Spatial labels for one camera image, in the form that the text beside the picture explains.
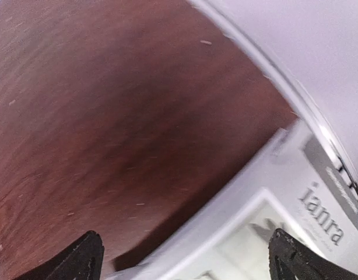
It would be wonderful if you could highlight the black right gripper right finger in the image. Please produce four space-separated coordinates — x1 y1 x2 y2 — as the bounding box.
268 228 358 280

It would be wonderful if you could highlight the black white photo magazine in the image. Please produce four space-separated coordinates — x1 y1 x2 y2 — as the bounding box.
111 121 358 279

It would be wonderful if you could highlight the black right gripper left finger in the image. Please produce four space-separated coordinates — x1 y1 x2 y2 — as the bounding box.
17 230 104 280

